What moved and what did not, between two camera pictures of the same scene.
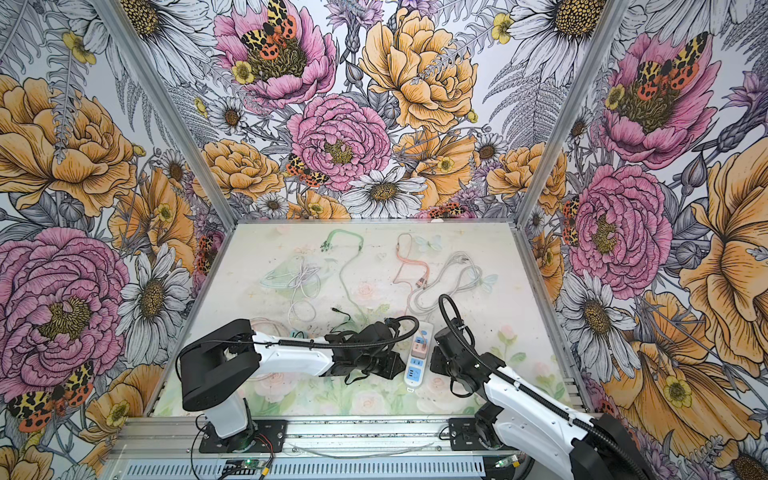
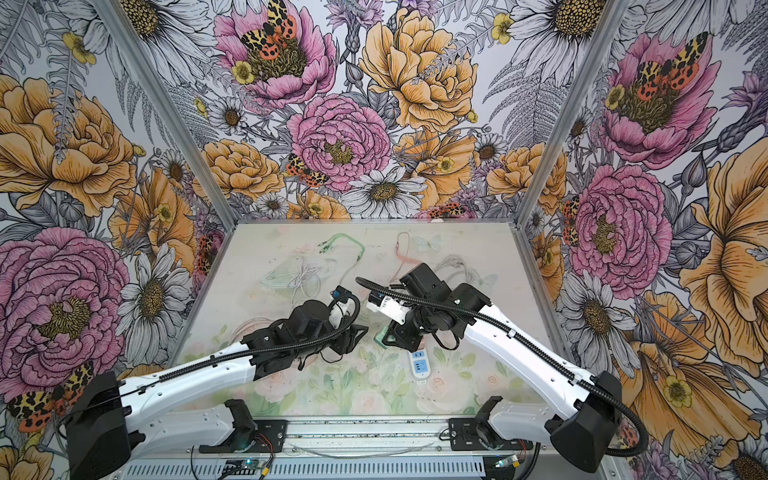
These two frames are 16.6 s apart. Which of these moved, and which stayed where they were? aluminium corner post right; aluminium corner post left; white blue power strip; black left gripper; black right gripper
Moved: white blue power strip; black left gripper; black right gripper
Stayed: aluminium corner post right; aluminium corner post left
